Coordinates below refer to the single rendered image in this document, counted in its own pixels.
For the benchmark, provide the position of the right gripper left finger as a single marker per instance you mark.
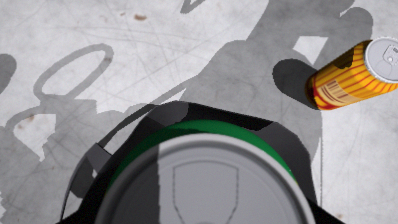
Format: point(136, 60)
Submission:
point(86, 214)

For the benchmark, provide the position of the orange drink can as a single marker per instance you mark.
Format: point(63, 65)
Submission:
point(368, 69)

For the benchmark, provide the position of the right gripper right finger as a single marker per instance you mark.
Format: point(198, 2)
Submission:
point(320, 215)

